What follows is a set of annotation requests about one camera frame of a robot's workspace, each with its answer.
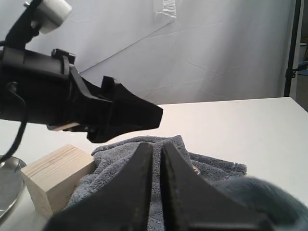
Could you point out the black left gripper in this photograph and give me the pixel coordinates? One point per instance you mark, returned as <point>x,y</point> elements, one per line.
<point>48,90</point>

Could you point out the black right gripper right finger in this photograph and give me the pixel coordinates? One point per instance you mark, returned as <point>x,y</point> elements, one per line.
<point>191,204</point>

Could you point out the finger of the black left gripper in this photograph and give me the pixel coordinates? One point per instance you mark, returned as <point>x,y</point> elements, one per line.
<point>126,114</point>

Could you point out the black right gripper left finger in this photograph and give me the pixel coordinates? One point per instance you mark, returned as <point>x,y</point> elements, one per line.
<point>123,204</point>

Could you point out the light wooden cube block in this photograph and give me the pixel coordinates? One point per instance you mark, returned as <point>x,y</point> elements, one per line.
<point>52,179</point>

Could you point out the grey fleece cloth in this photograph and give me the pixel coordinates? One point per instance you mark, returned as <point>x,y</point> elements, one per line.
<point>285,212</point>

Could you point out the grey backdrop cloth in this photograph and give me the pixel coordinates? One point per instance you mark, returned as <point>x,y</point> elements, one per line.
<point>212,50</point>

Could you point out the round stainless steel plate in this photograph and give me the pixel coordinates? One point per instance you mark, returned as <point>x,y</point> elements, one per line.
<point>11,184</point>

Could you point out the black backdrop stand pole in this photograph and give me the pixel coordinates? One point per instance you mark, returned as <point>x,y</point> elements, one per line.
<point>291,72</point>

